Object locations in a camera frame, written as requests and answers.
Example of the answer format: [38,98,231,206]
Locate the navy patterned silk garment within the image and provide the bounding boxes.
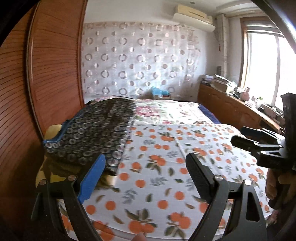
[44,98,135,175]

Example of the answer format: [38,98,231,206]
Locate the right hand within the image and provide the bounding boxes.
[265,169,295,203]

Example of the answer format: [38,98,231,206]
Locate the olive patterned pillow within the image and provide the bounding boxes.
[36,125,114,186]

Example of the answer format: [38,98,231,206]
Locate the wooden side cabinet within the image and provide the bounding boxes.
[197,84,281,133]

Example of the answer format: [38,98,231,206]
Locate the clutter on cabinet top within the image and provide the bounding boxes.
[200,74,285,128]

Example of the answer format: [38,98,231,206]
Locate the bright window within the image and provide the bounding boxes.
[240,17,295,110]

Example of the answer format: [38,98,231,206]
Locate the orange print white cloth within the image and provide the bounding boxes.
[59,123,275,241]

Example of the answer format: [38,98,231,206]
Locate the floral bed quilt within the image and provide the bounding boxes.
[85,96,220,126]

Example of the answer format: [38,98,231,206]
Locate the wooden wardrobe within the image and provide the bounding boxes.
[1,1,87,208]

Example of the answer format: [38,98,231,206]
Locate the circle patterned sheer curtain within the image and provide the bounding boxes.
[81,22,200,100]

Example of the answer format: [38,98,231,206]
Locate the white wall air conditioner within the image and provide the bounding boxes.
[173,4,215,32]

